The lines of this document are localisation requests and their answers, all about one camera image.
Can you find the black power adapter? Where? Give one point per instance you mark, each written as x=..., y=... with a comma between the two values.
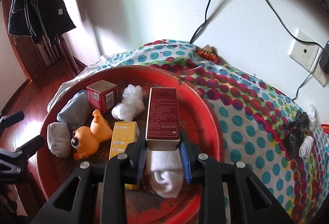
x=324, y=60

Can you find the orange rubber frog toy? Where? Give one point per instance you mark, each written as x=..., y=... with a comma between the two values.
x=86, y=140

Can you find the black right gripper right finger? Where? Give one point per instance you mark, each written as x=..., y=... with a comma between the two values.
x=235, y=184

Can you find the small red candy wrapper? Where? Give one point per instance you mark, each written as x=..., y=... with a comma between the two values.
x=207, y=53

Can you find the white sock in basin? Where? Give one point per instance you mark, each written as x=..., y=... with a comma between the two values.
x=165, y=172

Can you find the white grey sock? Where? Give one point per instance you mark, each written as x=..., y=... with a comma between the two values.
x=59, y=139

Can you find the yellow rectangular box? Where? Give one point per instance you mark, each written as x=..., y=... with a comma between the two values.
x=124, y=133

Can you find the colourful dotted bed sheet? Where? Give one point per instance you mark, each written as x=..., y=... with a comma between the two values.
x=251, y=114

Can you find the white plastic bag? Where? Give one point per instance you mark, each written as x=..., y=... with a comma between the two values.
x=312, y=117
x=131, y=104

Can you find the black plastic bag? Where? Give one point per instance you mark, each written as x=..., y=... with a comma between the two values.
x=296, y=133

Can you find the black hanging clothes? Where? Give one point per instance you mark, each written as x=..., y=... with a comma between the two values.
x=39, y=18

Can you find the red snack wrapper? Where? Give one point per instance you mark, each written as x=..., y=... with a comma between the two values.
x=325, y=128

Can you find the small red cube box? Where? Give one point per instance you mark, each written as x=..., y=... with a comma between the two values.
x=102, y=96

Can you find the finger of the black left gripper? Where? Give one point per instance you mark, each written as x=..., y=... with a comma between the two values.
x=30, y=148
x=10, y=120

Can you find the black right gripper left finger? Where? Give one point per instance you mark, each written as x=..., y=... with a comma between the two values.
x=75, y=200

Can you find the white wall socket plate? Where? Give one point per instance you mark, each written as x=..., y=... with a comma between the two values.
x=308, y=57

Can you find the grey blue sock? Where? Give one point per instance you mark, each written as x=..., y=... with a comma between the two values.
x=76, y=112

